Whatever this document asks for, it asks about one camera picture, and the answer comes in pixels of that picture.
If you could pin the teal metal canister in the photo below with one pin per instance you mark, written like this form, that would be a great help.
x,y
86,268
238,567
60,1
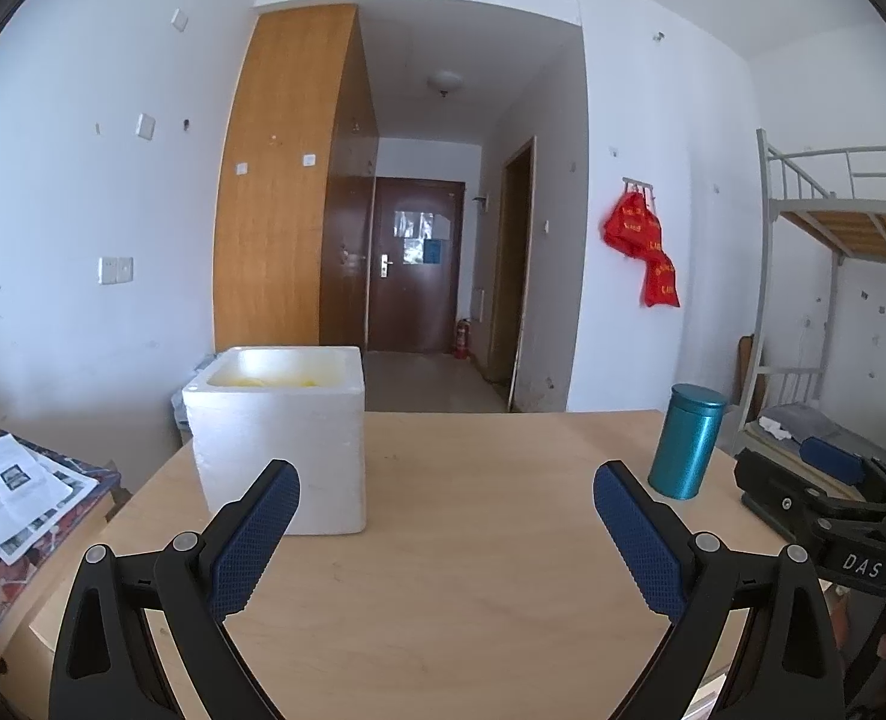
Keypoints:
x,y
683,442

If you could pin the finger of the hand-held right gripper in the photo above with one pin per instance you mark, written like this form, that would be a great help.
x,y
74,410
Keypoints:
x,y
833,457
777,491

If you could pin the white double wall socket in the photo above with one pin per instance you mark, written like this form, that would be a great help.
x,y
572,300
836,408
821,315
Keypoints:
x,y
116,270

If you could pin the white metal bunk bed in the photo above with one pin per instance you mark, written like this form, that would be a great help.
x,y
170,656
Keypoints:
x,y
833,210

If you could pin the round ceiling lamp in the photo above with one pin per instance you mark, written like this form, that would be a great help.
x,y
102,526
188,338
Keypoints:
x,y
445,82

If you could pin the wall hook rack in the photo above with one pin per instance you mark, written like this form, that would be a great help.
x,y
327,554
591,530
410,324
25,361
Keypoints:
x,y
638,184

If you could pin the white wall switch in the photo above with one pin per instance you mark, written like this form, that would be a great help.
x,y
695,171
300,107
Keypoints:
x,y
144,126
179,20

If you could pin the red fire extinguisher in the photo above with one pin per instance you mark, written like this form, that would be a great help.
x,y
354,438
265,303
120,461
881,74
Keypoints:
x,y
462,337

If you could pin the yellow foam fruit net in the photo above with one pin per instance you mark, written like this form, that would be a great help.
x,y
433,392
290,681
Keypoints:
x,y
263,382

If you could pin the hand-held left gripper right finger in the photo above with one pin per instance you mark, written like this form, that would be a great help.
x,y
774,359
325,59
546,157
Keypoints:
x,y
638,540

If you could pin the wooden wardrobe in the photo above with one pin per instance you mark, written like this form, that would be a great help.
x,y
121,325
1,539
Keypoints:
x,y
278,202

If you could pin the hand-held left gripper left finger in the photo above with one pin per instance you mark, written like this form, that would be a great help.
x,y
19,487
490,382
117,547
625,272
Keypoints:
x,y
255,540

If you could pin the dark brown door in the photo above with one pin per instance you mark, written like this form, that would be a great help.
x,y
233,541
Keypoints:
x,y
417,292

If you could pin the wooden side door frame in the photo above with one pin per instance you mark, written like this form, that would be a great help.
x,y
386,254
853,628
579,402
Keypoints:
x,y
510,277

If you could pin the red cloth bag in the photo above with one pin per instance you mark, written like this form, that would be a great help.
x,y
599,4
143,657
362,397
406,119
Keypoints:
x,y
662,281
630,229

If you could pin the white foam box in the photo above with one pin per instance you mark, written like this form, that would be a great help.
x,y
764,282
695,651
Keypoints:
x,y
278,457

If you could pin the printed paper sheets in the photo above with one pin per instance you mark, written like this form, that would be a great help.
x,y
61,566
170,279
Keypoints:
x,y
8,487

